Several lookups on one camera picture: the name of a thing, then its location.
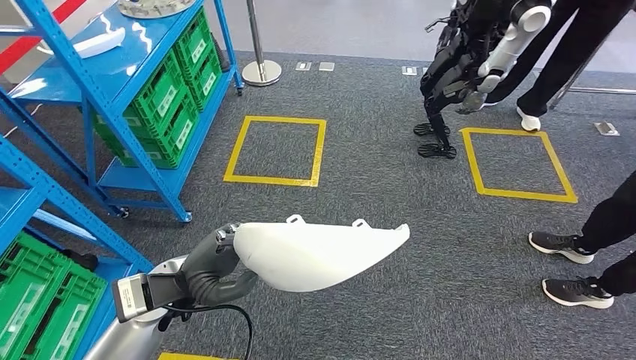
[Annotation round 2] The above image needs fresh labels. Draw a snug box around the silver wheel hubcap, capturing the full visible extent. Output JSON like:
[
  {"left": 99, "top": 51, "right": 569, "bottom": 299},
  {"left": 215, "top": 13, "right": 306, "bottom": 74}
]
[{"left": 117, "top": 0, "right": 197, "bottom": 20}]

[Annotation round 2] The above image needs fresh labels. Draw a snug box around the red barrier belt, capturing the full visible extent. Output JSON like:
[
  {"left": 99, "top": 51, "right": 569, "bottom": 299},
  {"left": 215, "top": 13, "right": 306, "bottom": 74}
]
[{"left": 0, "top": 0, "right": 88, "bottom": 74}]

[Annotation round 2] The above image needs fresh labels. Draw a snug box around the black and white humanoid robot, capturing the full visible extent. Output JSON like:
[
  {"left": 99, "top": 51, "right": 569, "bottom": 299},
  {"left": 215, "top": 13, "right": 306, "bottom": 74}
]
[{"left": 413, "top": 0, "right": 554, "bottom": 160}]

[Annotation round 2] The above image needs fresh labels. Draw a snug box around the yellow floor tape square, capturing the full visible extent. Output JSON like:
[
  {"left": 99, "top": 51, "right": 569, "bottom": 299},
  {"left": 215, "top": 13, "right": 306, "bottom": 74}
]
[{"left": 459, "top": 127, "right": 579, "bottom": 205}]

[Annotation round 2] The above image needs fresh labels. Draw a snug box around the chrome barrier post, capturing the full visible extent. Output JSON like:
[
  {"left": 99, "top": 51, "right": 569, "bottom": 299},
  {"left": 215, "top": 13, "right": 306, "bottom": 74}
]
[{"left": 241, "top": 0, "right": 284, "bottom": 88}]

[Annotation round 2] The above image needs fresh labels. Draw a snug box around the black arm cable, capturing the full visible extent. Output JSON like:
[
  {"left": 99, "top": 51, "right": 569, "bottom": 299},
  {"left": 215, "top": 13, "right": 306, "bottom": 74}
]
[{"left": 161, "top": 304, "right": 254, "bottom": 360}]

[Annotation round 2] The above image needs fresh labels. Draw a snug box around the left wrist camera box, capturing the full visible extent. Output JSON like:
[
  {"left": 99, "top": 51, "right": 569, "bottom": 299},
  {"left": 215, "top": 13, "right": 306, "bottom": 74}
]
[{"left": 111, "top": 270, "right": 190, "bottom": 324}]

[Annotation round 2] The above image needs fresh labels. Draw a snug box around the white curved plastic part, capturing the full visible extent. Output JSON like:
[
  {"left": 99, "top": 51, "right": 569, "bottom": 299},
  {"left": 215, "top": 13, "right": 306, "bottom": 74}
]
[{"left": 232, "top": 214, "right": 412, "bottom": 294}]

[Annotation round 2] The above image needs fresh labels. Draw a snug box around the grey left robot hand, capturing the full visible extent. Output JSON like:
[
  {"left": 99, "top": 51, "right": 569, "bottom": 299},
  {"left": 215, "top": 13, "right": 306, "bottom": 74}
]
[{"left": 179, "top": 222, "right": 260, "bottom": 307}]

